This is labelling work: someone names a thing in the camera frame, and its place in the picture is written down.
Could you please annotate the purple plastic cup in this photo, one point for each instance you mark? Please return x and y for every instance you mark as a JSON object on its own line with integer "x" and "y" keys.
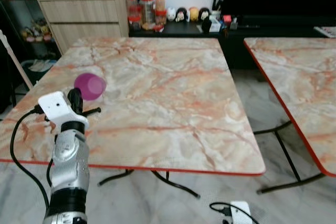
{"x": 90, "y": 85}

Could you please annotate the large marble folding table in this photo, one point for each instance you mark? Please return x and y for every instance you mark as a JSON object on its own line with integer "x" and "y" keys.
{"x": 157, "y": 103}

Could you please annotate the white wooden chair back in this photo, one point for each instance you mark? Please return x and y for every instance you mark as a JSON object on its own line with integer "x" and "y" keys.
{"x": 16, "y": 59}

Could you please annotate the light wooden drawer cabinet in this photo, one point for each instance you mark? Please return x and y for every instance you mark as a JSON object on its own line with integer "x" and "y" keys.
{"x": 84, "y": 19}

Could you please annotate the glass display shelf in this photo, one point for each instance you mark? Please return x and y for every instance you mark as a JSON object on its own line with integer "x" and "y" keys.
{"x": 26, "y": 30}

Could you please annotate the printed magazine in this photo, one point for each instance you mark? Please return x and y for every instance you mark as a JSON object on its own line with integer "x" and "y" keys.
{"x": 326, "y": 31}

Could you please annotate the small red-lid snack jar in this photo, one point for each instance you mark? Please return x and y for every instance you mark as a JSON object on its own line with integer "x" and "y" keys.
{"x": 134, "y": 22}

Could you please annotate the tall red-lid snack jar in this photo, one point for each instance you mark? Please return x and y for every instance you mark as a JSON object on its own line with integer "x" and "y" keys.
{"x": 147, "y": 9}

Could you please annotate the white figurine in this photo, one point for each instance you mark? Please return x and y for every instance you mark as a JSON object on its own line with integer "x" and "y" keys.
{"x": 170, "y": 14}

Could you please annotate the orange-lid snack jar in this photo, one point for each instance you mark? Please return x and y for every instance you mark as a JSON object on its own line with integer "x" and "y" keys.
{"x": 160, "y": 2}

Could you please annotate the black-haired doll figurine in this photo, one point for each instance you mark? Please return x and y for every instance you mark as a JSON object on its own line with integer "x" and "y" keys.
{"x": 181, "y": 14}

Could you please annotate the yellow figurine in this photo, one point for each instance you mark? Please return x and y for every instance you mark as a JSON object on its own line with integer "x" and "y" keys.
{"x": 193, "y": 14}

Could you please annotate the dark round figurine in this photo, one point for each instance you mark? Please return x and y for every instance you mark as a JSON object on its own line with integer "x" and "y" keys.
{"x": 205, "y": 14}

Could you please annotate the white holder with black utensils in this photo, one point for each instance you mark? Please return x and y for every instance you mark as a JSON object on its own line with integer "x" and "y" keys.
{"x": 216, "y": 11}

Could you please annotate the small red and white box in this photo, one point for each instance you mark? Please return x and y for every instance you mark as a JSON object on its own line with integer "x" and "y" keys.
{"x": 227, "y": 20}

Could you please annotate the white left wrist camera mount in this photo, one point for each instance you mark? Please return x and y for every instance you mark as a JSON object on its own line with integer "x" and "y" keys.
{"x": 55, "y": 106}

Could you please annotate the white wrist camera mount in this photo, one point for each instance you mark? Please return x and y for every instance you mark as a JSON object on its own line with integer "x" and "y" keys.
{"x": 55, "y": 106}
{"x": 241, "y": 213}

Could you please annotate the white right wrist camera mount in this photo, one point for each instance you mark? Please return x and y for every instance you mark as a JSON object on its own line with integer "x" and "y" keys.
{"x": 241, "y": 213}

